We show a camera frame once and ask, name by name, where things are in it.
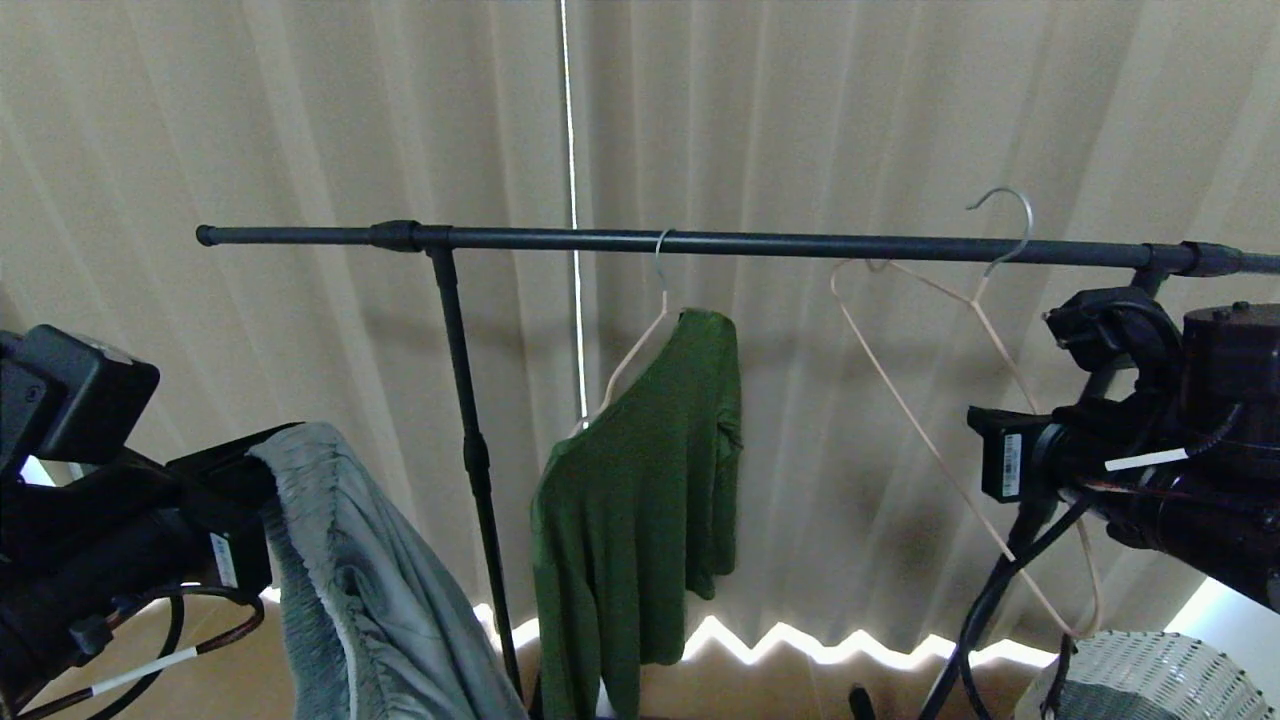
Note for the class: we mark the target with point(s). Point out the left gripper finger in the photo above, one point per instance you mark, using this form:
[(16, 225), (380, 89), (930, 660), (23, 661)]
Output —
[(220, 460)]

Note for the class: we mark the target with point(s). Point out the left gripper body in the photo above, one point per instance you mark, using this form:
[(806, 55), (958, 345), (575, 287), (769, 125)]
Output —
[(110, 560)]

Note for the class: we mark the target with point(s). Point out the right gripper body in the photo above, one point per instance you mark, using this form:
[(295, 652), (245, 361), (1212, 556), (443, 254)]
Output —
[(1040, 455)]

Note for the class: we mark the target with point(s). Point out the pink clothes hanger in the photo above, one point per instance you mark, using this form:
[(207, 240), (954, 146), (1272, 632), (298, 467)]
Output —
[(640, 350), (900, 392)]

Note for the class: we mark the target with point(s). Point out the pale grey garment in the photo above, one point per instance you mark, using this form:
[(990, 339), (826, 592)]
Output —
[(370, 600)]

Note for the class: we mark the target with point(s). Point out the green printed shirt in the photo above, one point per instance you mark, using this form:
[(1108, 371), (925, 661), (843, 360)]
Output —
[(630, 500)]

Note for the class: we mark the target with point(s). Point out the white laundry basket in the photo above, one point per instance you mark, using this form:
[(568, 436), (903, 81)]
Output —
[(1150, 680)]

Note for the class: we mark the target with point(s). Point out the black clothes rack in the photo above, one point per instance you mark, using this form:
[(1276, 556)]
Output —
[(800, 243)]

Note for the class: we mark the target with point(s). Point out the beige curtain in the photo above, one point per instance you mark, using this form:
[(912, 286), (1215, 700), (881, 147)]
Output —
[(900, 100)]

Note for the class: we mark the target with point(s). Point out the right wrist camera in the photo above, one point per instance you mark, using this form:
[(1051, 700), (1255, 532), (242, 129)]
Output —
[(1110, 325)]

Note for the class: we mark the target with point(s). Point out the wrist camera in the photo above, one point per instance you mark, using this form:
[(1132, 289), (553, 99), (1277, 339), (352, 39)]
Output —
[(80, 390), (1110, 325)]

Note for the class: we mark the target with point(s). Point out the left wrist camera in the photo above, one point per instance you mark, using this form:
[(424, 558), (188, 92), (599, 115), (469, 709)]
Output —
[(80, 390)]

